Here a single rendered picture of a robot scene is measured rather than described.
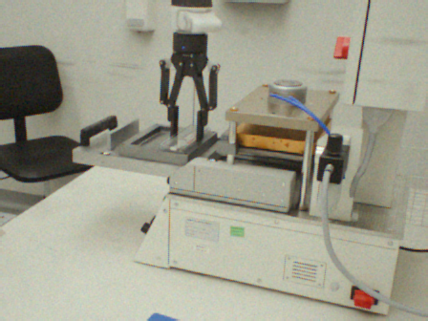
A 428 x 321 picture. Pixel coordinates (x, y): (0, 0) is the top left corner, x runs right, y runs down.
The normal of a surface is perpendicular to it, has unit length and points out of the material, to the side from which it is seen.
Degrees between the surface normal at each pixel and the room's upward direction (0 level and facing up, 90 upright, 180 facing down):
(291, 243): 90
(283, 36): 90
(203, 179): 90
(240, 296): 0
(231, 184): 90
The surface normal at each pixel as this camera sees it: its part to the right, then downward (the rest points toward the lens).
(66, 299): 0.03, -0.93
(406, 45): -0.37, 0.33
